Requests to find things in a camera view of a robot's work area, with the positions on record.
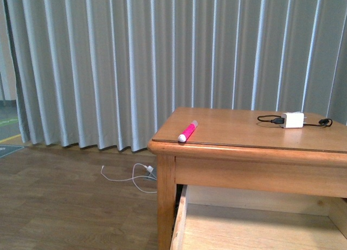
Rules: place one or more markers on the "pink marker with clear cap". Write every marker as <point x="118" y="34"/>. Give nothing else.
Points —
<point x="183" y="137"/>

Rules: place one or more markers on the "white plug adapter on floor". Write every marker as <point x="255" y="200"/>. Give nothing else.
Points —
<point x="149" y="168"/>

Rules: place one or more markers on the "grey pleated curtain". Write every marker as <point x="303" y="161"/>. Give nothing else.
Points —
<point x="110" y="72"/>

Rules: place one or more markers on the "wooden nightstand cabinet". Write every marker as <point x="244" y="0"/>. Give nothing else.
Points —
<point x="231" y="149"/>

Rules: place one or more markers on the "metal floor outlet box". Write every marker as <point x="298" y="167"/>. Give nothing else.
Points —
<point x="151" y="175"/>

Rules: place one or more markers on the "wooden top drawer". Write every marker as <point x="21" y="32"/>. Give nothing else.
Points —
<point x="219" y="218"/>

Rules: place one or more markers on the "white usb wall charger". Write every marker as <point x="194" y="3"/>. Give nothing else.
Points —
<point x="292" y="120"/>

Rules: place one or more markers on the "grey green floor mat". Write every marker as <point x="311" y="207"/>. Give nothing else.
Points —
<point x="6" y="150"/>

